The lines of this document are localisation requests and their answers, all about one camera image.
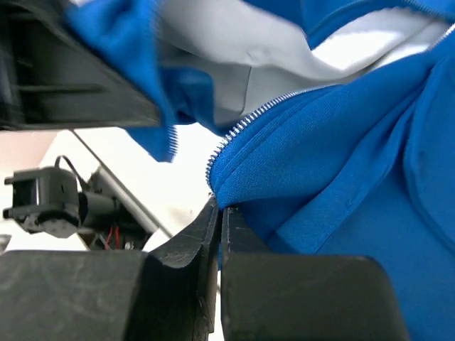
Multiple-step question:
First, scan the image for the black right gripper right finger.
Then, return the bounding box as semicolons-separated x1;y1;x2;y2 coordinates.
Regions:
220;207;409;340

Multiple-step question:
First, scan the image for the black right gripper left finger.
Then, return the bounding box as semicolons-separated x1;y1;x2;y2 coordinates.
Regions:
1;199;219;340

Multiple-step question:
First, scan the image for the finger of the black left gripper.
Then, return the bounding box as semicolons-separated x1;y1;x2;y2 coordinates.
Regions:
1;1;161;130

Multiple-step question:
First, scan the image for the blue jacket white lining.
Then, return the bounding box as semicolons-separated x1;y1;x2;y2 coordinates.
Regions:
64;1;454;340

